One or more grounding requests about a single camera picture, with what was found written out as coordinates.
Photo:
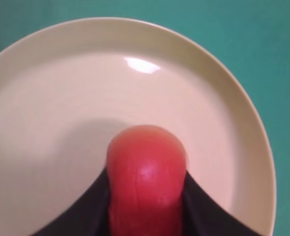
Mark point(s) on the red yellow peach bread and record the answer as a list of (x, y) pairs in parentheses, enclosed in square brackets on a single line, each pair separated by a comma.
[(146, 166)]

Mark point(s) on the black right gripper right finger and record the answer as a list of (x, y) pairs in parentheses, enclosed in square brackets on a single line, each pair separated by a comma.
[(202, 216)]

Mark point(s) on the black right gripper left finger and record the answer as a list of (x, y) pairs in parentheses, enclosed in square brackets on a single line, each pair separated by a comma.
[(88, 216)]

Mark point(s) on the yellow plastic plate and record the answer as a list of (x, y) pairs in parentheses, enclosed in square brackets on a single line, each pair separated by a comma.
[(67, 90)]

